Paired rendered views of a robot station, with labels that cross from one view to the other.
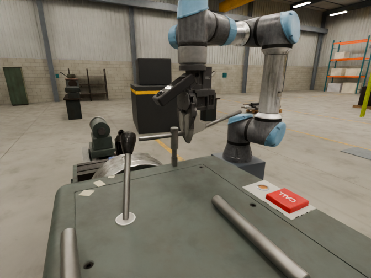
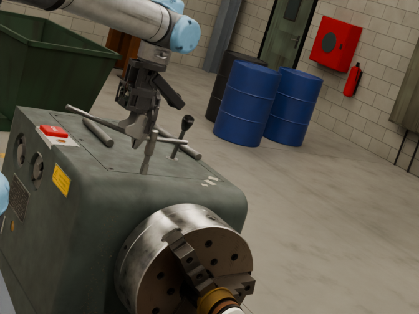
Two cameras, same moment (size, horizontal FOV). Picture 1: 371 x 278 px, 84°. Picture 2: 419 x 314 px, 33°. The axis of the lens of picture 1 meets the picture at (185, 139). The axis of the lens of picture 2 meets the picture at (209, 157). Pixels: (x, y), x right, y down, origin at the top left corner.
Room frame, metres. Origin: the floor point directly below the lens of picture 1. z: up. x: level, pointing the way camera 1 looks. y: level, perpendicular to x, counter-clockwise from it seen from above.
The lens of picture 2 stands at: (2.21, -0.07, 1.78)
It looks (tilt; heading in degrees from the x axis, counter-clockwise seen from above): 14 degrees down; 172
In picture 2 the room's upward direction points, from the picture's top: 17 degrees clockwise
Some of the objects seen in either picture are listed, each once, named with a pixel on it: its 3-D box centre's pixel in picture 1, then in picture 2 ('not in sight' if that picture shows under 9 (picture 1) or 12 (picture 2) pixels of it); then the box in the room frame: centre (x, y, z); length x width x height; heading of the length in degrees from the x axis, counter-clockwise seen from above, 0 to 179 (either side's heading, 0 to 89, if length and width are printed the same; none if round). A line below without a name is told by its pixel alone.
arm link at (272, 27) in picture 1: (271, 84); not in sight; (0.92, -0.37, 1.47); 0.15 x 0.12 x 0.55; 44
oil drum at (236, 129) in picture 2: not in sight; (246, 103); (-5.78, 1.35, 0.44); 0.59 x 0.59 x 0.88
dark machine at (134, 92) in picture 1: (153, 94); not in sight; (6.38, 0.96, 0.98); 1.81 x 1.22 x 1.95; 18
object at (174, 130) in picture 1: (174, 146); (148, 152); (0.55, 0.03, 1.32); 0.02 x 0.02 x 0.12
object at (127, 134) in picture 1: (128, 142); (186, 123); (0.41, 0.12, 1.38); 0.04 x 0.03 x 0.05; 27
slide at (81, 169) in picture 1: (114, 165); not in sight; (1.24, 0.47, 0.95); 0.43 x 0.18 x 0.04; 117
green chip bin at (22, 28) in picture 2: not in sight; (28, 73); (-4.26, -0.93, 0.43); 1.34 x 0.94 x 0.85; 39
